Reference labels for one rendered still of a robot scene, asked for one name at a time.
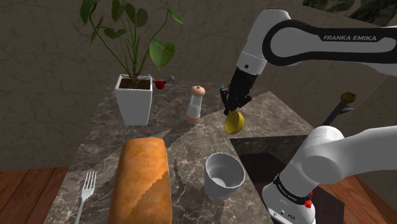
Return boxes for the red and grey molecule model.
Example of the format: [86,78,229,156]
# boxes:
[145,73,176,91]

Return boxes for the green plant in white pot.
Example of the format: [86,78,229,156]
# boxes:
[80,0,185,127]

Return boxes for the yellow lemon half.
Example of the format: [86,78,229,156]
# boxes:
[224,109,246,136]

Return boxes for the silver fork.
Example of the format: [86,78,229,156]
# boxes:
[73,171,97,224]

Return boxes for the dark robot stand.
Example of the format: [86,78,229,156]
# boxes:
[229,135,345,224]

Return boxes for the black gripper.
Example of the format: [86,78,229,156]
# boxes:
[219,66,259,116]

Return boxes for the black handle with brown knob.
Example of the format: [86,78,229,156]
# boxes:
[321,92,357,127]

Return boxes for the orange-brown bread loaf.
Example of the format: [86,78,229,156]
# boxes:
[107,137,174,224]

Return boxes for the grey cup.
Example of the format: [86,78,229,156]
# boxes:
[204,152,246,201]

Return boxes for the clear salt mill, tan caps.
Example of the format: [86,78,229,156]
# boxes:
[185,85,206,125]

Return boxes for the marble table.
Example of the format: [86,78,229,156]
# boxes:
[43,81,315,224]

